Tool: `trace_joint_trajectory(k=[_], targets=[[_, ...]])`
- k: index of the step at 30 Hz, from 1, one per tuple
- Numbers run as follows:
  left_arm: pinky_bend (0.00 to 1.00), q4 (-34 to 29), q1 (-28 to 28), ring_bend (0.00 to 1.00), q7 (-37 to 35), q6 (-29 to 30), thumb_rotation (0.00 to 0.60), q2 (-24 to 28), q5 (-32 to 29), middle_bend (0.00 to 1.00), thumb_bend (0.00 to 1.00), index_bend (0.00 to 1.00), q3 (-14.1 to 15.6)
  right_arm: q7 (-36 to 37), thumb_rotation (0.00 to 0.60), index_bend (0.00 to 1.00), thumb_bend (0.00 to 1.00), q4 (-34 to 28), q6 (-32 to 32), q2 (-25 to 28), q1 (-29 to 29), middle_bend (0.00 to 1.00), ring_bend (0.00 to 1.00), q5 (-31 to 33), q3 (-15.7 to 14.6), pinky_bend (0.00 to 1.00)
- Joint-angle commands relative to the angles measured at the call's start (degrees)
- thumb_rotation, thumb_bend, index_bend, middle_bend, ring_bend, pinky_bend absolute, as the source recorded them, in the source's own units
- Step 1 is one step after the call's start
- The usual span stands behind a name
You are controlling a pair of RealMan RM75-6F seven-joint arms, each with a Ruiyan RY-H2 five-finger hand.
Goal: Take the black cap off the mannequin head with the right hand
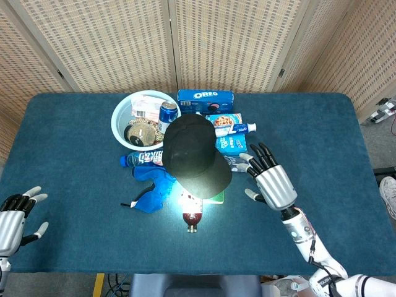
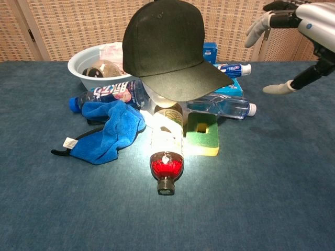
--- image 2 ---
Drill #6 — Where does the blue white toothpaste tube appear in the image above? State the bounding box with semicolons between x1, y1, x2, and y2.
213;63;252;78

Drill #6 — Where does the teal toothpaste box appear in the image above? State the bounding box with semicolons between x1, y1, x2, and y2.
213;77;244;97

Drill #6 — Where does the green yellow sponge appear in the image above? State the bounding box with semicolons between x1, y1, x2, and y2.
184;112;220;157

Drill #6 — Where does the blue Oreo biscuit box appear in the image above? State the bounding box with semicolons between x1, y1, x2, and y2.
203;41;218;65

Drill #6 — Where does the round brown jar black lid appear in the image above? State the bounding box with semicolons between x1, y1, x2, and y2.
82;59;124;78

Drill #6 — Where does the pink snack packet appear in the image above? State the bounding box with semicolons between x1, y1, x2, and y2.
98;43;125;75

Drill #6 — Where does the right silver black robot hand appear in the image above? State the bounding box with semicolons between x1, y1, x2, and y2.
245;0;335;95

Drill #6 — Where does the black baseball cap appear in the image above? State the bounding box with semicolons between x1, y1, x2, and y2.
122;0;235;102

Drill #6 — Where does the red liquid bottle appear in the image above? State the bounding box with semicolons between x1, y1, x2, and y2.
149;102;185;196

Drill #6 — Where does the light blue plastic basin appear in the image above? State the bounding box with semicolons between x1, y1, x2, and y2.
67;43;137;91

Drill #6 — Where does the blue labelled drink bottle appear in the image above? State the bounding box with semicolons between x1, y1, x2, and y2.
69;79;151;113

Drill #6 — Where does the white foam mannequin head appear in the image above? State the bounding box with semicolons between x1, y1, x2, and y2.
141;85;176;108

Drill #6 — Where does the clear water bottle white cap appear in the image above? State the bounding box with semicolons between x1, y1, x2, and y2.
186;94;257;120

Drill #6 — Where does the blue microfibre cloth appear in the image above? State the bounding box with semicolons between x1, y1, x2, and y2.
51;100;147;165

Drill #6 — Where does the woven folding screen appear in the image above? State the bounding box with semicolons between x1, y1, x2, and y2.
0;0;335;62

